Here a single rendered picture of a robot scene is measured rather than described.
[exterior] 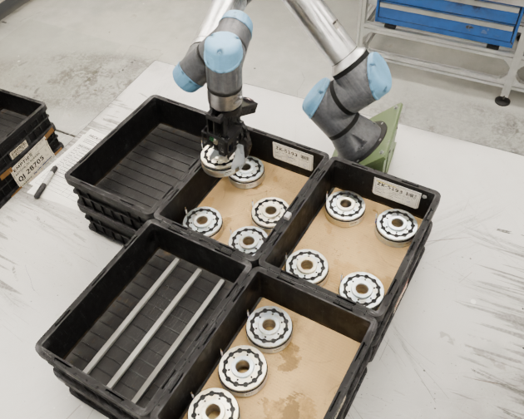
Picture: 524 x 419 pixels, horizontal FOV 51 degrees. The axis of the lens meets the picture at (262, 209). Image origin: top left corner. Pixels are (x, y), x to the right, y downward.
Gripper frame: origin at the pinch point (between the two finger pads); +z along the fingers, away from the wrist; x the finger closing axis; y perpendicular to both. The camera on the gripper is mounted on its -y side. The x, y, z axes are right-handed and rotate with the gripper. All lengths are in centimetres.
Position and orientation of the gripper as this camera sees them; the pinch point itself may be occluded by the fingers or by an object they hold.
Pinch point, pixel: (233, 160)
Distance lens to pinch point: 136.3
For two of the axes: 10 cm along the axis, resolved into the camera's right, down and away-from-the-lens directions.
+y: -5.0, 6.7, -5.5
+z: -0.2, 6.3, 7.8
